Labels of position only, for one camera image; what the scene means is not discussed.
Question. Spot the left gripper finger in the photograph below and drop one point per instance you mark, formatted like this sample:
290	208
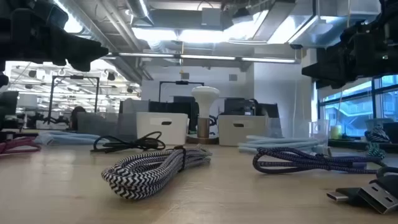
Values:
84	54

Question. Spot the yellow-green cup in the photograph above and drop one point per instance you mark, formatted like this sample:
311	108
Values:
335	133

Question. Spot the large window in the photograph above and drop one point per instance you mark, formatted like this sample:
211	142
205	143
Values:
348	115

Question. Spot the black white striped bundle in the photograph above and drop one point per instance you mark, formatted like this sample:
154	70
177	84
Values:
377	135

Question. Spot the grey ceiling junction box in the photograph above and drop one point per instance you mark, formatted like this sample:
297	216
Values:
211	17

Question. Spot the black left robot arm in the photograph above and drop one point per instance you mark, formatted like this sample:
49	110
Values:
3	37

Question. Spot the light grey plastic bin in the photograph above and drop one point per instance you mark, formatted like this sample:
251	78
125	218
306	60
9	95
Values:
248	133

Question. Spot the black background machine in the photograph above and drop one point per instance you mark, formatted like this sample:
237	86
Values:
7	105

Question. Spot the white plastic bin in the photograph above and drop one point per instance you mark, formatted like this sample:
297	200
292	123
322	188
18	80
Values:
155	130

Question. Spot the black metal frame stand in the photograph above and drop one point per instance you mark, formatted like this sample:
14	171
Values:
74	77
182	82

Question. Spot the long ceiling light bar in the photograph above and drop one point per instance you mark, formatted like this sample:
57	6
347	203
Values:
205	57

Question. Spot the dark grey translucent bin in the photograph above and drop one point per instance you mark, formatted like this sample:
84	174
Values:
102	124

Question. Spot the dark side bench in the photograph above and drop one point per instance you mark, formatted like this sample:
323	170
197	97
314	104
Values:
351	144

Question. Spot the person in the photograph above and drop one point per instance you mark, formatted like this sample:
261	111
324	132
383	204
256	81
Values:
77	116

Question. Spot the clear plastic bin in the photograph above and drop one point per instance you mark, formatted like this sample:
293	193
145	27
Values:
320	127

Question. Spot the white bulb on brass socket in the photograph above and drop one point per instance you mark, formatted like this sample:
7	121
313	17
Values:
204	99

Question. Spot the black equipment stack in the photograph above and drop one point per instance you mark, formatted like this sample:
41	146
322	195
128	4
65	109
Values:
239	107

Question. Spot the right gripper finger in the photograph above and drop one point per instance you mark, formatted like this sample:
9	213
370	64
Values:
329	67

